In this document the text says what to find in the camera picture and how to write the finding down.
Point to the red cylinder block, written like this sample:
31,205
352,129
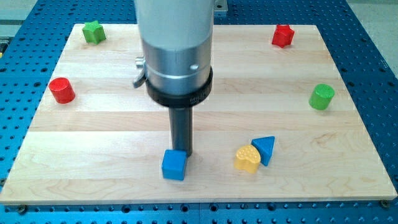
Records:
62,90

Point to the blue triangle block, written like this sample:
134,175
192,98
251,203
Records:
265,147

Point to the light wooden board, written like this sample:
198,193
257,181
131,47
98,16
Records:
107,145

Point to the green star block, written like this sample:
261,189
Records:
93,32

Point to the blue cube block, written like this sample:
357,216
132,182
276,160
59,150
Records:
174,164

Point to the yellow heart block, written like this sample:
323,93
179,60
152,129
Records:
247,158

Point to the green cylinder block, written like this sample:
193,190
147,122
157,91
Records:
321,96

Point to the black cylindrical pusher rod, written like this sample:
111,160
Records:
181,128

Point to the red star block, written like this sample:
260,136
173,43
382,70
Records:
283,35

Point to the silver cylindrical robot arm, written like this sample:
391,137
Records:
176,38

